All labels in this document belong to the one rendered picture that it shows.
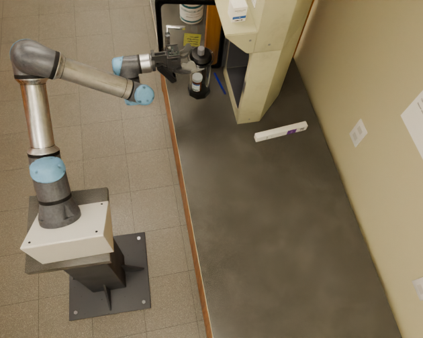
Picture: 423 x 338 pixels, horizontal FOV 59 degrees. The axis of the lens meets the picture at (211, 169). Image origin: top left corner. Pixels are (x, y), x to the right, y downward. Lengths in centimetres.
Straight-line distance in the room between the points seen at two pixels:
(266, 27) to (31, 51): 78
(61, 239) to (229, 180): 73
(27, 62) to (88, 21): 237
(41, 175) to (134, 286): 124
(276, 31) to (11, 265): 210
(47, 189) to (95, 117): 165
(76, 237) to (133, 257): 116
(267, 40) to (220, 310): 101
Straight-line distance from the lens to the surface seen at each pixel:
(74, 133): 299
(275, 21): 138
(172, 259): 251
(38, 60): 138
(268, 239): 160
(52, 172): 142
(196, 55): 159
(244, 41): 140
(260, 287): 155
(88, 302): 251
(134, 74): 158
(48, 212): 148
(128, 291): 248
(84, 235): 139
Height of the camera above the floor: 244
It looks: 63 degrees down
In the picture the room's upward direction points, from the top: 8 degrees clockwise
